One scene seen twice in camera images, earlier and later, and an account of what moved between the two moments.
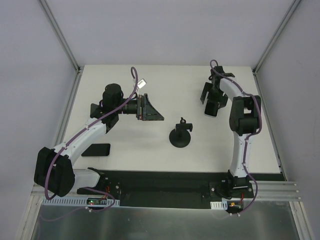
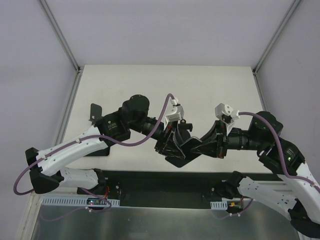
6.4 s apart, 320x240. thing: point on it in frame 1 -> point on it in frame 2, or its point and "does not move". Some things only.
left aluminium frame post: x=51 y=18 does not move
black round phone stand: x=180 y=137 does not move
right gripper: x=214 y=97 -> x=220 y=142
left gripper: x=141 y=107 -> x=164 y=139
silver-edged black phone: x=211 y=108 -> x=189 y=155
